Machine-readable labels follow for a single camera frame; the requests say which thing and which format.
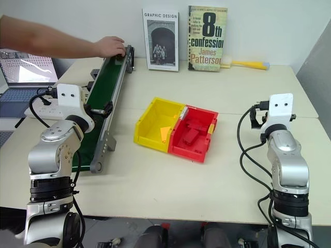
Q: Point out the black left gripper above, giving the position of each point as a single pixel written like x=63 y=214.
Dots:
x=88 y=110

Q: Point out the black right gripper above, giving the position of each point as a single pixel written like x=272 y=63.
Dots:
x=256 y=121

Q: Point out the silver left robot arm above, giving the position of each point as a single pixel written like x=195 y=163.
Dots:
x=51 y=152

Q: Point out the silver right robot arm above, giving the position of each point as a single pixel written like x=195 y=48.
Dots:
x=288 y=160

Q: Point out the person's bare forearm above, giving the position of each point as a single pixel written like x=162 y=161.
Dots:
x=38 y=38

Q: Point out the green conveyor belt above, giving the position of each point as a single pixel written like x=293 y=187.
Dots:
x=106 y=98

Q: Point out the person's bare hand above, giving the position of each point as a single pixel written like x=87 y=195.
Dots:
x=111 y=47

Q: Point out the grey studded box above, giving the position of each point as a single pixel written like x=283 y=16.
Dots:
x=94 y=73

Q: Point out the yellow plastic bin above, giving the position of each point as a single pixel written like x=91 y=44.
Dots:
x=157 y=124

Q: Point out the flat red block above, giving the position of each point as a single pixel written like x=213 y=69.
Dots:
x=197 y=124

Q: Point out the white power strip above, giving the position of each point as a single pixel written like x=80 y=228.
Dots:
x=44 y=110

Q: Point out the red plastic bin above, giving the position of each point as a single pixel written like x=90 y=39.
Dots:
x=194 y=134

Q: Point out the orange yellow block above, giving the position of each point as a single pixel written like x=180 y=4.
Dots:
x=165 y=133

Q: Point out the long red block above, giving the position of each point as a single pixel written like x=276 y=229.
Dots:
x=190 y=137

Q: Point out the grey partition panel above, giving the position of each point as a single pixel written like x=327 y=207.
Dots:
x=316 y=67

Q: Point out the Graphic Design book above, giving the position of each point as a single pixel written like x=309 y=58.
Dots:
x=161 y=38

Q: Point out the open laptop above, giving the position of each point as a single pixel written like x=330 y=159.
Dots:
x=23 y=77

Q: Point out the dark rounded shape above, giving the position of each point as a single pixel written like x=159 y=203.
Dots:
x=151 y=237

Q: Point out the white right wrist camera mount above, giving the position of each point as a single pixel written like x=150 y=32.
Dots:
x=280 y=107

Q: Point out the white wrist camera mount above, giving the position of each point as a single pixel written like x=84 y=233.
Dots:
x=280 y=107
x=67 y=96

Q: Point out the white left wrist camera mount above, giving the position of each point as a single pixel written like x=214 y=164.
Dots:
x=67 y=96

